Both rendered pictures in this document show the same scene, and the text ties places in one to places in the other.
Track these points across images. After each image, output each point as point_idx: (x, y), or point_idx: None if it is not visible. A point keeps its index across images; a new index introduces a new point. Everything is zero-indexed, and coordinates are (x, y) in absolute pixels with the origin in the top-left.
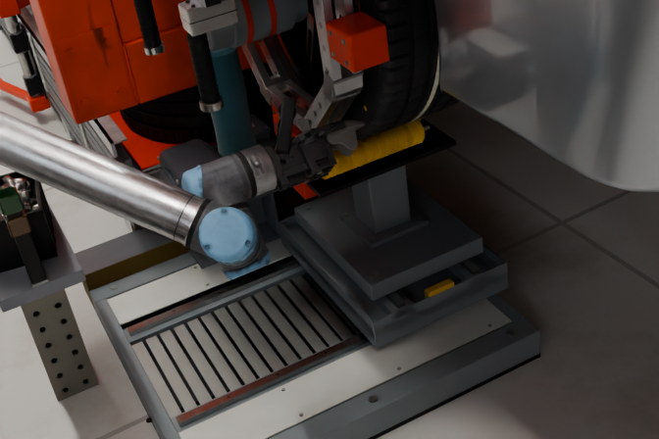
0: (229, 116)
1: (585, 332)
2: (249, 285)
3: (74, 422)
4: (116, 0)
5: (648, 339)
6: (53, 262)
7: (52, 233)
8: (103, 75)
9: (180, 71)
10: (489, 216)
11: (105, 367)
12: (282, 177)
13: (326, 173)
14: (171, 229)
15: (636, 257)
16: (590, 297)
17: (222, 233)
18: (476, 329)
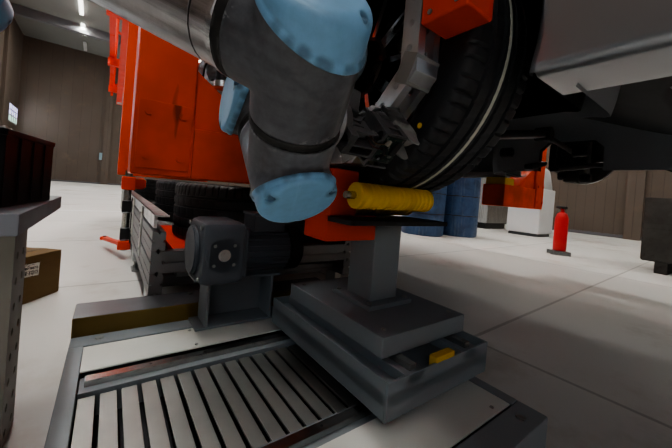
0: None
1: (565, 428)
2: (236, 349)
3: None
4: (200, 97)
5: (631, 440)
6: None
7: (17, 187)
8: (169, 142)
9: (229, 166)
10: None
11: (29, 431)
12: (351, 129)
13: (383, 166)
14: None
15: (544, 365)
16: (538, 393)
17: None
18: (480, 410)
